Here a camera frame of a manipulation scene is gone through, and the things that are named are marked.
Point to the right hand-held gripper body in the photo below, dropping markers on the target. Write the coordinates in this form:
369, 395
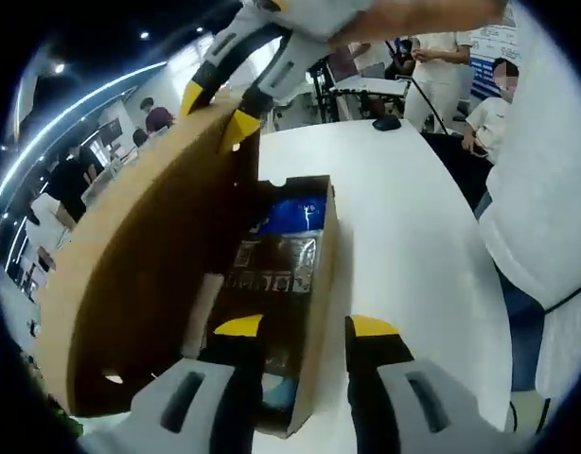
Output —
309, 16

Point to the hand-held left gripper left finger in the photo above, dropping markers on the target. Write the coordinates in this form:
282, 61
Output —
144, 425

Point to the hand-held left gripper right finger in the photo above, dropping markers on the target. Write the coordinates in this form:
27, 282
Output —
461, 416

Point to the blue foil pouch soft item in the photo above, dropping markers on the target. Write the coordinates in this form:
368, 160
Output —
295, 215

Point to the brown cardboard shoe box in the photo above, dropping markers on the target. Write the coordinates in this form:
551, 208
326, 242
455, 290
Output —
153, 236

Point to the dark patterned packet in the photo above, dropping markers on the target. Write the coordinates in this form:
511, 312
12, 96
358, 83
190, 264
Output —
271, 265

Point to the black metal monitor stand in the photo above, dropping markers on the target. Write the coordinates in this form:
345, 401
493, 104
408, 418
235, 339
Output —
324, 94

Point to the white office desk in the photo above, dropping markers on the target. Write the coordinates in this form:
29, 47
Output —
366, 85

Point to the dark standing screen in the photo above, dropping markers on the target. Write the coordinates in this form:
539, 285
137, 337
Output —
113, 130

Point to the dark cloth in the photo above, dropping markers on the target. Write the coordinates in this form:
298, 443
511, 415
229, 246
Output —
461, 175

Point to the blue white wall poster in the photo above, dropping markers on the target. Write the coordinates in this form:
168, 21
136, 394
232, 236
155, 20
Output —
482, 75

